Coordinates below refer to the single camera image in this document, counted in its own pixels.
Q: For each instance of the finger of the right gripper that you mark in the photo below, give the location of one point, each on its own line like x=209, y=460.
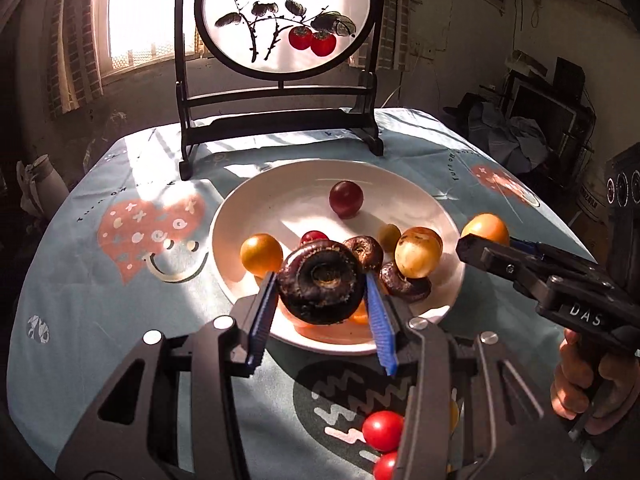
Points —
x=527, y=274
x=552, y=255

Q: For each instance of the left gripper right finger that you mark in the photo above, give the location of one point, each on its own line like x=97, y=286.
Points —
x=505, y=430

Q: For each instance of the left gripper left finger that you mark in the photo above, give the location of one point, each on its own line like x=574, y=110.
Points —
x=129, y=431

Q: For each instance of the dark date fruit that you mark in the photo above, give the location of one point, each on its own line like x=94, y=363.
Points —
x=408, y=289

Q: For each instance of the small brown kiwi fruit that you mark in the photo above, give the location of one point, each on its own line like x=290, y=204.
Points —
x=388, y=236

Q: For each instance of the brown passion fruit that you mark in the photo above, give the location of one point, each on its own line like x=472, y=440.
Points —
x=368, y=251

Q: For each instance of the smooth orange fruit large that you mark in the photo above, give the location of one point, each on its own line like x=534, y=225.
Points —
x=261, y=253

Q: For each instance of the dark red plum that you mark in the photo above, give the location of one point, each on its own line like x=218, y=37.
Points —
x=346, y=199

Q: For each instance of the large dark purple mangosteen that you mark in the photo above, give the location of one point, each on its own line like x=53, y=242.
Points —
x=321, y=283

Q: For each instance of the small red cherry tomato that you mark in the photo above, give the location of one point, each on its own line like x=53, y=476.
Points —
x=312, y=236

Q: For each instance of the large orange tangerine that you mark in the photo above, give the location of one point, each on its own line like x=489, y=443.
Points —
x=360, y=316

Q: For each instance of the person's right hand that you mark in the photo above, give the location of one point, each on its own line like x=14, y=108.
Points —
x=573, y=376

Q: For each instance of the yellow lemon fruit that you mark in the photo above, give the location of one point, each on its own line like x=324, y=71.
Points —
x=454, y=415

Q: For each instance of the red cherry tomato lower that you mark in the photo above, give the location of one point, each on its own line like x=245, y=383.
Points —
x=382, y=430

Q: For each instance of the red cherry tomato upper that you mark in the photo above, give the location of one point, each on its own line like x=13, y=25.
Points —
x=385, y=466

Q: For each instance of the black shelf with clutter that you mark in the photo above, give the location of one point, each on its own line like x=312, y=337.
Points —
x=532, y=125

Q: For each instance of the white jug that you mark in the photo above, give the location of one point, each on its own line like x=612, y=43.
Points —
x=43, y=189

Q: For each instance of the black framed decorative screen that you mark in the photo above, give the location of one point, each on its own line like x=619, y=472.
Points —
x=294, y=49

